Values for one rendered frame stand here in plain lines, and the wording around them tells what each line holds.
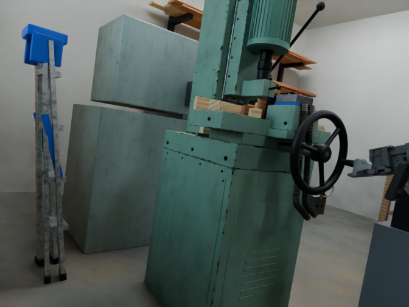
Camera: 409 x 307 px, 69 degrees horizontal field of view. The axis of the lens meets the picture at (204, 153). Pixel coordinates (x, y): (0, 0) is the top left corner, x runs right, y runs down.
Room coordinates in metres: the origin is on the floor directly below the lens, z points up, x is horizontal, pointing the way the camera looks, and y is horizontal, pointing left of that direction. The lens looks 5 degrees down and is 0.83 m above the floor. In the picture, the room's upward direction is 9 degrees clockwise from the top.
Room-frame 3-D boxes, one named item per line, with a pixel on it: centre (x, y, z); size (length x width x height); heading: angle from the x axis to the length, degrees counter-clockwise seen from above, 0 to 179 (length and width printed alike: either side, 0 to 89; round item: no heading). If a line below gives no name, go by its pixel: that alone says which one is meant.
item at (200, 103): (1.31, -0.19, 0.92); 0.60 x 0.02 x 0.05; 124
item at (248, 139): (1.24, -0.23, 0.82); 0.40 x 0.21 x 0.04; 124
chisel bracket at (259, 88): (1.31, -0.19, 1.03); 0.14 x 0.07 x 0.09; 34
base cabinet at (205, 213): (1.39, -0.13, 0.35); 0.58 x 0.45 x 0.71; 34
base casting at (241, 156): (1.39, -0.13, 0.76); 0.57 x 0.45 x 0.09; 34
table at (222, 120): (1.20, -0.26, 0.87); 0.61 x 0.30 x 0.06; 124
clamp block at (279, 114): (1.13, -0.30, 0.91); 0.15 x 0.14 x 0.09; 124
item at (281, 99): (1.13, -0.31, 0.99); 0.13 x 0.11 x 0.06; 124
